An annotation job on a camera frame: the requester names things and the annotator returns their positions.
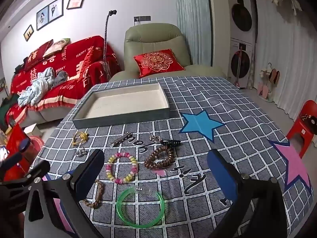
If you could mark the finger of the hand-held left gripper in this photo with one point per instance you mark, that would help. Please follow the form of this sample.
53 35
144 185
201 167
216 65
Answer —
12 160
37 169

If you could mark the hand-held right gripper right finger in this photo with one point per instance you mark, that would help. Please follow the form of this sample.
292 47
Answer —
220 173

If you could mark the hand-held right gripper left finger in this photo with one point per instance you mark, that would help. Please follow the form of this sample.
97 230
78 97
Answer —
91 171

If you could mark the small silver earrings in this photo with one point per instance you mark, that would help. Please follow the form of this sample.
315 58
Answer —
81 152

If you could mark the gold hair clip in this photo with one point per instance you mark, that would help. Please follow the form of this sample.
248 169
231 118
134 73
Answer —
79 138

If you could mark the silver star hair clip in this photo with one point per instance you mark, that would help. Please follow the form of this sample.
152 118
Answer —
121 138

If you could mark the green translucent bangle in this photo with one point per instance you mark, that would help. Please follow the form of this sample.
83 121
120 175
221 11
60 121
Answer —
118 207

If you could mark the black hair claw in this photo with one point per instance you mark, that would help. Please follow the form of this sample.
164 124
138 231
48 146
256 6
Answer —
171 143

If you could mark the grey jewelry tray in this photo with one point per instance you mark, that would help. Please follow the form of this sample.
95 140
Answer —
123 101

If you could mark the blue lidded snack jar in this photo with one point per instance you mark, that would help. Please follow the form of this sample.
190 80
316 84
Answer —
24 144

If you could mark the small white stool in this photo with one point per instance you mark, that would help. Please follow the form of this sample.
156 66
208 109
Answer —
32 129

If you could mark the green cloth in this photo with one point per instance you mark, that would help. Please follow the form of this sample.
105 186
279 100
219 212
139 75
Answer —
5 109

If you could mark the grey sofa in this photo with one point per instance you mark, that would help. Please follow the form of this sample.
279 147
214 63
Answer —
49 115

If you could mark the grey checked tablecloth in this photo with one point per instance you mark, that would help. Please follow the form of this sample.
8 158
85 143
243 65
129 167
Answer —
223 104

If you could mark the light blue clothes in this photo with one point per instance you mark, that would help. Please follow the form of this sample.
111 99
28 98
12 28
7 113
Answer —
37 89

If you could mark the pink slipper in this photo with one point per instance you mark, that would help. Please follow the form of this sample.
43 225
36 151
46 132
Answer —
260 88
265 93

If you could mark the black cloth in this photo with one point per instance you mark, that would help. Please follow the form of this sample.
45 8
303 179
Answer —
21 67

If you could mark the red plastic stool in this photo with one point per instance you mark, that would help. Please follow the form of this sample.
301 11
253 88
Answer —
302 126

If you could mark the grey garment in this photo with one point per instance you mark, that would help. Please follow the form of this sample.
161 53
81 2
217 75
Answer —
60 78

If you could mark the slipper rack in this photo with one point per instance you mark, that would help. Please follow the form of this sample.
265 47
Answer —
268 84

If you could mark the red printed pillow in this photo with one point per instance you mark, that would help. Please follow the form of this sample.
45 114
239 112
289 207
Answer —
33 57

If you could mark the floral patterned long item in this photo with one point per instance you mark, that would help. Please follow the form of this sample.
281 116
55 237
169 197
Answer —
252 72

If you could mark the black slipper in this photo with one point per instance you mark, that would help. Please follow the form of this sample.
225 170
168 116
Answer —
272 76
277 76

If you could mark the red mop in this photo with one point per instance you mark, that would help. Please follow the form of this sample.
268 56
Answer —
239 64

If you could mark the red tasselled cushion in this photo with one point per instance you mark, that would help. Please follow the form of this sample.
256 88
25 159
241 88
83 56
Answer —
85 59

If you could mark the white washing machine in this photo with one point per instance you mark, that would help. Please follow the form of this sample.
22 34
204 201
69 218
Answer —
245 62

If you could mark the photo print pillow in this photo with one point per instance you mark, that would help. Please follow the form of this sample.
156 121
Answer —
55 45

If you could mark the red embroidered cushion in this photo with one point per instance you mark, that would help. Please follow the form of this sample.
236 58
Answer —
158 62

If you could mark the black phone holder stand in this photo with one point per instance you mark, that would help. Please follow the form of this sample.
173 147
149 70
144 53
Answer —
106 37

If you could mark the white sheer curtain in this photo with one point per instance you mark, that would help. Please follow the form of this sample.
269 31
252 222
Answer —
284 54

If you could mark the green armchair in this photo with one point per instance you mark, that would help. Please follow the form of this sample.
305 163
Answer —
148 37

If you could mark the white dryer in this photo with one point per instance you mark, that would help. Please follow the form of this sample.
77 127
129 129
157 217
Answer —
241 17

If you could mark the teal curtain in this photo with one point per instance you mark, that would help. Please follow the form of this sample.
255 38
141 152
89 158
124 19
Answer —
193 17

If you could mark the small black photo frame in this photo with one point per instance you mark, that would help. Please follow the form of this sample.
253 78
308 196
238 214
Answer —
28 32

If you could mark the black wall socket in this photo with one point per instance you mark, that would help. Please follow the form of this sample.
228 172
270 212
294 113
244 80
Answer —
142 18

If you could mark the red certificate frame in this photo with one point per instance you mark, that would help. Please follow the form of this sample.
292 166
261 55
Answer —
74 3

